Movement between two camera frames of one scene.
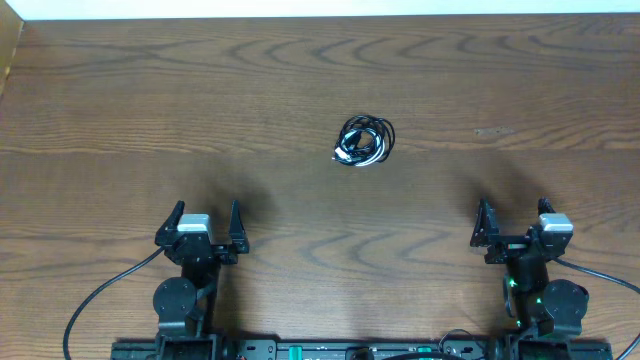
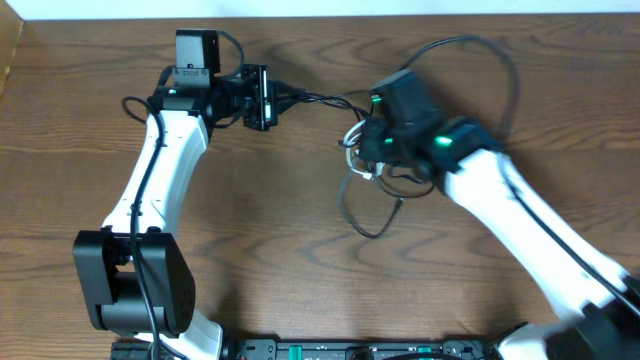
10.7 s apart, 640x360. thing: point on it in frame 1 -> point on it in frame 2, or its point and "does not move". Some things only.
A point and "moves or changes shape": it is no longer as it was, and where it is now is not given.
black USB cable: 364,140 moves or changes shape
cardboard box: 11,24 does not move
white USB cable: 361,147 moves or changes shape
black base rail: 275,349 does not move
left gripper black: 239,241 -> 271,106
